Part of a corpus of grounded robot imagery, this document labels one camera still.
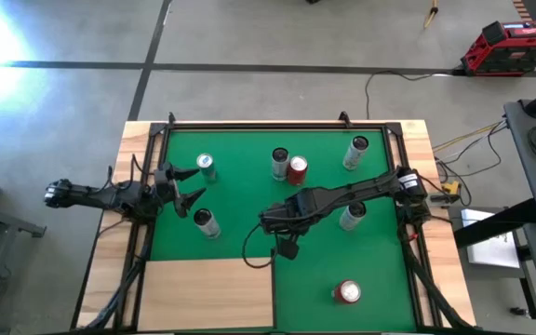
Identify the black aluminium table frame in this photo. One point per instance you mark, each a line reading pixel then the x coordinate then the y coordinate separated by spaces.
pixel 272 125

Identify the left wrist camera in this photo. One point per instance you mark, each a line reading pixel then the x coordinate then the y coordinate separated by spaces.
pixel 164 176

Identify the yellow pole stand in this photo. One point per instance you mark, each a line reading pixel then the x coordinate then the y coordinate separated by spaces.
pixel 430 16

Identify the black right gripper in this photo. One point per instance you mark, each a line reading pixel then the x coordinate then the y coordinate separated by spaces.
pixel 282 216

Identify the grey metal table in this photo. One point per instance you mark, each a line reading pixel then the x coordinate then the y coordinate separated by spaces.
pixel 3 223

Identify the yellow plug connector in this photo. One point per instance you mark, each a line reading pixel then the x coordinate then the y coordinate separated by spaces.
pixel 451 188

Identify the small black floor object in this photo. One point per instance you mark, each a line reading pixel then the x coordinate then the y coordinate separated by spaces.
pixel 519 311

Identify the white Celsius can black lid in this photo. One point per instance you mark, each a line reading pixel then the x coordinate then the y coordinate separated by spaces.
pixel 279 167
pixel 208 225

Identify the black table clamp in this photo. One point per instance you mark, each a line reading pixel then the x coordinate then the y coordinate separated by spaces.
pixel 344 118
pixel 171 118

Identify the grey side table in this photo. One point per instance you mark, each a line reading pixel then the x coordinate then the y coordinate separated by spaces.
pixel 535 186

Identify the black stand frame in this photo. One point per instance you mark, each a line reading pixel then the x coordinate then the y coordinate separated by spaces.
pixel 496 223

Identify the wooden shelf board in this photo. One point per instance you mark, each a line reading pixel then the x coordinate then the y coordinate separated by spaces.
pixel 203 288

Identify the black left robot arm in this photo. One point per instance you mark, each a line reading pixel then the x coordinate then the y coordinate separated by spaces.
pixel 91 195

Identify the green table mat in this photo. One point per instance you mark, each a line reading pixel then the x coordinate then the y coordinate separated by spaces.
pixel 333 260

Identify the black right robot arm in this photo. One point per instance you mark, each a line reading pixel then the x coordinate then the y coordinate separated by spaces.
pixel 356 188

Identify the red Coke Zero can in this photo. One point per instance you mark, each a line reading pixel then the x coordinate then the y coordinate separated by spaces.
pixel 348 292
pixel 297 173

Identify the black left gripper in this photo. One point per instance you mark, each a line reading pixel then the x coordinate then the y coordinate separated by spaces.
pixel 179 200

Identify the white Celsius can orange band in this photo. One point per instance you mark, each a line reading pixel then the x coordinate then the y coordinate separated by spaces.
pixel 351 218

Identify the white Celsius can teal print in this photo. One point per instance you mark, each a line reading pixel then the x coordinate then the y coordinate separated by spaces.
pixel 354 156

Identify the white sheet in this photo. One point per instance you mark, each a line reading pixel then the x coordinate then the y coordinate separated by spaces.
pixel 491 253

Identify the red black tool box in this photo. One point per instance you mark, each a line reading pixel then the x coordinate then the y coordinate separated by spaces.
pixel 510 51

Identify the silver blue energy drink can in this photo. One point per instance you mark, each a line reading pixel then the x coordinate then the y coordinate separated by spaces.
pixel 207 170

